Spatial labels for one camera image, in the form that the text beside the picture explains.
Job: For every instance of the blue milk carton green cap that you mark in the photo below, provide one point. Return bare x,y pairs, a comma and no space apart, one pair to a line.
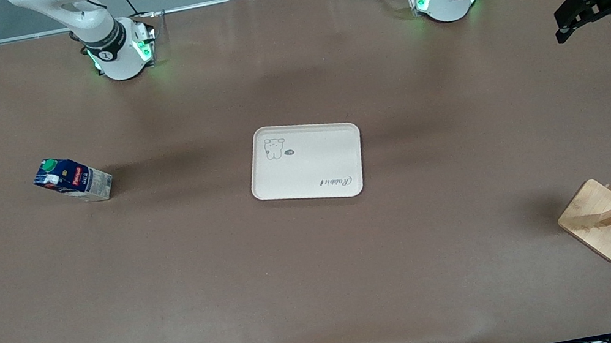
77,181

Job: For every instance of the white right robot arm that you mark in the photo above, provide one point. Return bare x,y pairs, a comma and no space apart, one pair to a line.
115,54

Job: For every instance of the brown table mat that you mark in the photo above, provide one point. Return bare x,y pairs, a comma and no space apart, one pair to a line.
180,310

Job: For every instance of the cream plastic tray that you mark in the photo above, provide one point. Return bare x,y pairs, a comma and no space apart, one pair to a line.
310,161

